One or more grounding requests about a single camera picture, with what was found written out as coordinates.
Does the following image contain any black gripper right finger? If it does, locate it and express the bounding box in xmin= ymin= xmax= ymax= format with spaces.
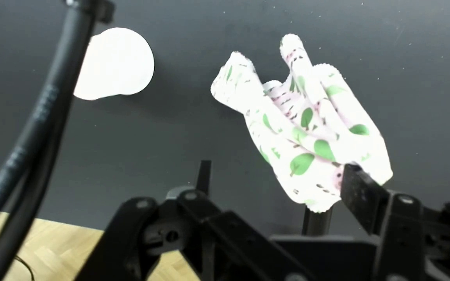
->
xmin=341 ymin=164 xmax=450 ymax=281

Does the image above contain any white leaf-patterned cloth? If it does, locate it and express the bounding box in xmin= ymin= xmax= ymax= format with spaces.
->
xmin=211 ymin=33 xmax=394 ymax=212

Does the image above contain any white paper cup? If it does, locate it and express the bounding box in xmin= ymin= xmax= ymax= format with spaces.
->
xmin=73 ymin=27 xmax=155 ymax=102

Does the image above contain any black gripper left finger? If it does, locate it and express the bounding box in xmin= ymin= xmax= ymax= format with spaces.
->
xmin=73 ymin=161 xmax=314 ymax=281

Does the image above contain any black corrugated cable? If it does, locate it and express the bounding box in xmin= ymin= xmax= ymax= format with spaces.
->
xmin=0 ymin=0 xmax=116 ymax=281

